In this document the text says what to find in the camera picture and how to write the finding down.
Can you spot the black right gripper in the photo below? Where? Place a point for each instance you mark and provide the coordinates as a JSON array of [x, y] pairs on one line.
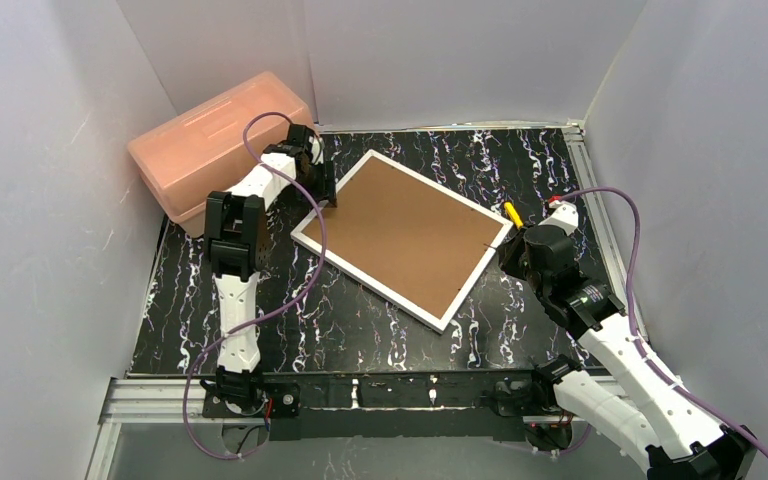
[[512, 253]]

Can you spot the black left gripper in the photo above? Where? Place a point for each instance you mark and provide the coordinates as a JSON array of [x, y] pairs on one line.
[[325, 183]]

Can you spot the yellow handled screwdriver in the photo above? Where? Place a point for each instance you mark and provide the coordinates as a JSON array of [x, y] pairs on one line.
[[513, 215]]

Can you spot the white picture frame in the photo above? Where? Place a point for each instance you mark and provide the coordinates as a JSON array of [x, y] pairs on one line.
[[414, 242]]

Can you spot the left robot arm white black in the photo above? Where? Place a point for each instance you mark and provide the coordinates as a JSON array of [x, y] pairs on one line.
[[237, 243]]

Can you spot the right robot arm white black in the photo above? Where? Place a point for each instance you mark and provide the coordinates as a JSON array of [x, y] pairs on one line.
[[666, 435]]

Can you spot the translucent orange plastic box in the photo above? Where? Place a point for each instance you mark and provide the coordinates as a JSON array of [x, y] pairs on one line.
[[200, 151]]

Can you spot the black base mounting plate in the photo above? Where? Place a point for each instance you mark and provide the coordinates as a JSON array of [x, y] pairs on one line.
[[505, 405]]

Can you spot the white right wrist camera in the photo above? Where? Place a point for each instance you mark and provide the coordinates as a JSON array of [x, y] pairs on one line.
[[563, 215]]

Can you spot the aluminium right side rail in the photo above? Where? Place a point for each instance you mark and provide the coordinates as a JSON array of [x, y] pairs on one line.
[[621, 272]]

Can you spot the aluminium rail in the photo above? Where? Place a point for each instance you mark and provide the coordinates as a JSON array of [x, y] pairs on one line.
[[158, 400], [621, 272]]

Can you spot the aluminium front rail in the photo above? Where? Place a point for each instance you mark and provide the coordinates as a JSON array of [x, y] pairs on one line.
[[158, 400]]

